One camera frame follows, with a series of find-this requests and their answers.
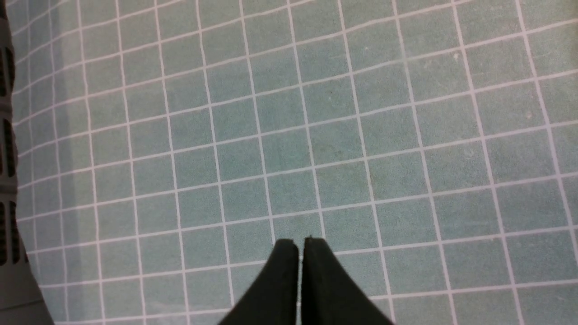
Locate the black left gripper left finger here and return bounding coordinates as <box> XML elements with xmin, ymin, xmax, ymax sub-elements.
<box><xmin>219</xmin><ymin>239</ymin><xmax>299</xmax><ymax>325</ymax></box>

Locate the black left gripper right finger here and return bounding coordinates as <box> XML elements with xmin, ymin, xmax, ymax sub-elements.
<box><xmin>301</xmin><ymin>238</ymin><xmax>392</xmax><ymax>325</ymax></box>

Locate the green checkered tablecloth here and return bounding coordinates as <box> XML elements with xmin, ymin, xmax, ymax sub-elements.
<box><xmin>1</xmin><ymin>0</ymin><xmax>578</xmax><ymax>325</ymax></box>

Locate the grey perforated table edge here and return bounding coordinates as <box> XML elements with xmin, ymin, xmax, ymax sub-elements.
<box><xmin>0</xmin><ymin>1</ymin><xmax>53</xmax><ymax>325</ymax></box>

